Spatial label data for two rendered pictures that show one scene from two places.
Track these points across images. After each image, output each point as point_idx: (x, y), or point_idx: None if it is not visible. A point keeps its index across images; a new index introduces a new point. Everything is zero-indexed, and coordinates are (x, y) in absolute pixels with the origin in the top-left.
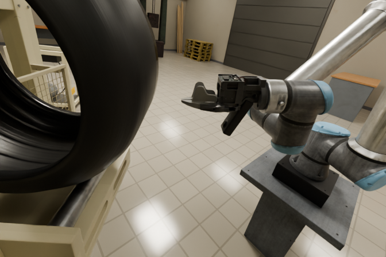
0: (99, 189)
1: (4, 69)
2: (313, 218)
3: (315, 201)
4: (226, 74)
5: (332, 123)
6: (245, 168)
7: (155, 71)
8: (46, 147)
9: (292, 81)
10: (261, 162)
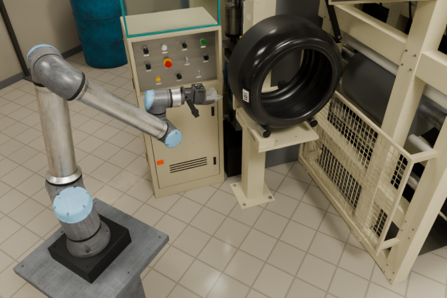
0: (249, 120)
1: (326, 90)
2: (108, 209)
3: None
4: (201, 90)
5: (61, 211)
6: (163, 239)
7: (235, 82)
8: (287, 116)
9: (165, 90)
10: (138, 258)
